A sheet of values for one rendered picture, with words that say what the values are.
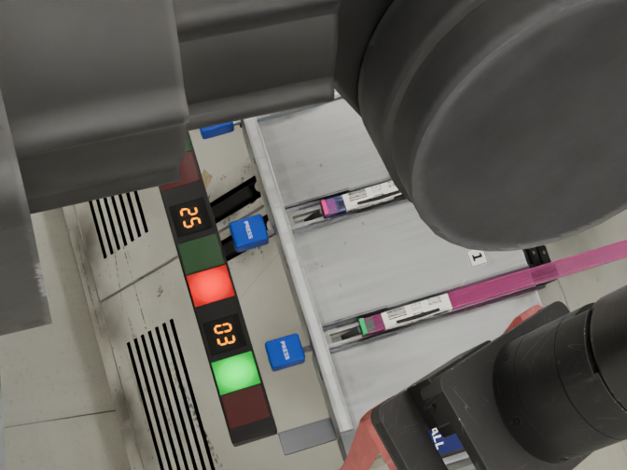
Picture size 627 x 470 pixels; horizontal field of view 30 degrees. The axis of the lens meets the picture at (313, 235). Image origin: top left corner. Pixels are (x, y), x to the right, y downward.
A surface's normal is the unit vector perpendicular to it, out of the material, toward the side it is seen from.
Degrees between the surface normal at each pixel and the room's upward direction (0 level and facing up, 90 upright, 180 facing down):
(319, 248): 46
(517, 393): 99
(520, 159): 72
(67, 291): 0
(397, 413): 9
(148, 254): 90
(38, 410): 0
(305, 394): 90
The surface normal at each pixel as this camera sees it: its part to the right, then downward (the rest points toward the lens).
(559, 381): -0.77, 0.02
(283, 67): 0.32, 0.77
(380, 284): 0.01, -0.25
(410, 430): 0.58, -0.40
